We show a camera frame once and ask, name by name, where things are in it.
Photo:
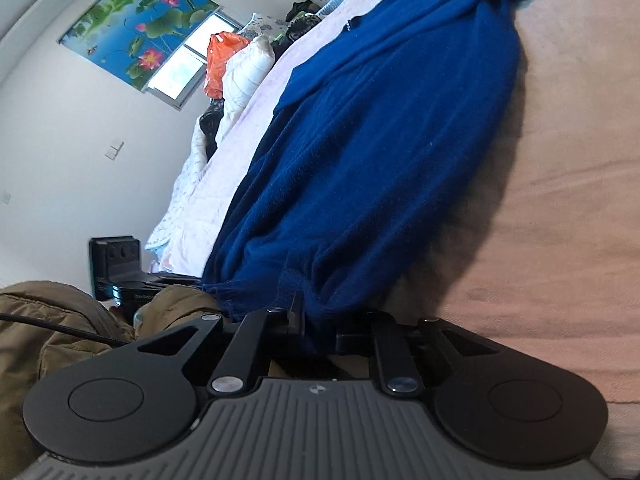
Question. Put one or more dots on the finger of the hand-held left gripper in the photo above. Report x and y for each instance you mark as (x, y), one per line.
(182, 281)

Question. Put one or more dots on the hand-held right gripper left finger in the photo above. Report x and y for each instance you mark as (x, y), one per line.
(296, 316)

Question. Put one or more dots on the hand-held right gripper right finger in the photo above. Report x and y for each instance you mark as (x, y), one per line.
(350, 341)

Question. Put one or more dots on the blue beaded sweater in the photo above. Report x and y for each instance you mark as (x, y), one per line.
(375, 135)

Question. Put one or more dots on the dark clothes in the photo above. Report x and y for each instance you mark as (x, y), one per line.
(210, 125)

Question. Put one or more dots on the window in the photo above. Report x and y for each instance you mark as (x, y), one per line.
(175, 72)

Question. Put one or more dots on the orange plastic bag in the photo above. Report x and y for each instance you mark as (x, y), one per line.
(217, 65)

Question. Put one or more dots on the lotus print roller blind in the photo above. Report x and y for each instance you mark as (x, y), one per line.
(135, 25)

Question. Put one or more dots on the floral pillow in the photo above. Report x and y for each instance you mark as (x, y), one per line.
(265, 25)

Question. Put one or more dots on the dark spotted fur garment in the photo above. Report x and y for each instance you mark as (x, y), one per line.
(300, 29)

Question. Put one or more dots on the pink blanket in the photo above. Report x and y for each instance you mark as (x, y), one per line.
(575, 160)

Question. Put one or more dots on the black and green bag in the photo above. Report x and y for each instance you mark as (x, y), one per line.
(300, 10)

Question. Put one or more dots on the white wall switch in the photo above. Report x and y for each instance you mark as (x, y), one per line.
(114, 149)

